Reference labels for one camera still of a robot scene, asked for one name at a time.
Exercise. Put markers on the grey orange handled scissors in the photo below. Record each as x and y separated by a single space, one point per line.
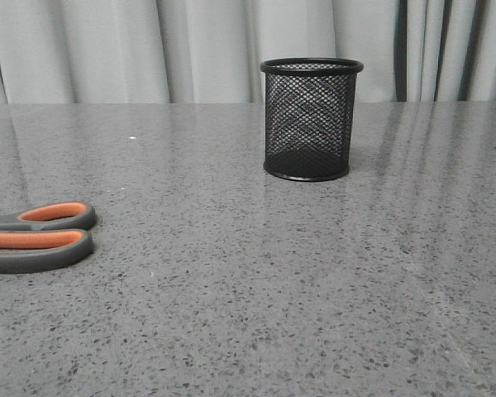
46 238

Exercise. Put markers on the grey pleated curtain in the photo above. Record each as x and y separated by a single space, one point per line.
210 51

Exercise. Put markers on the black wire mesh bucket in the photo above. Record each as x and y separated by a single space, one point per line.
309 108

